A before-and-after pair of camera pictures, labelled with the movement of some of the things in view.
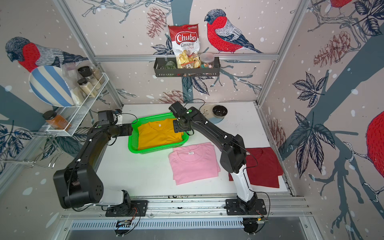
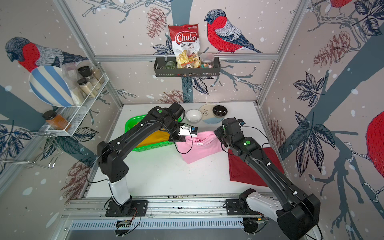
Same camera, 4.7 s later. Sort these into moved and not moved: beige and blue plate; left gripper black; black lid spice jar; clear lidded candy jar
Moved: left gripper black
Not moved: clear lidded candy jar; black lid spice jar; beige and blue plate
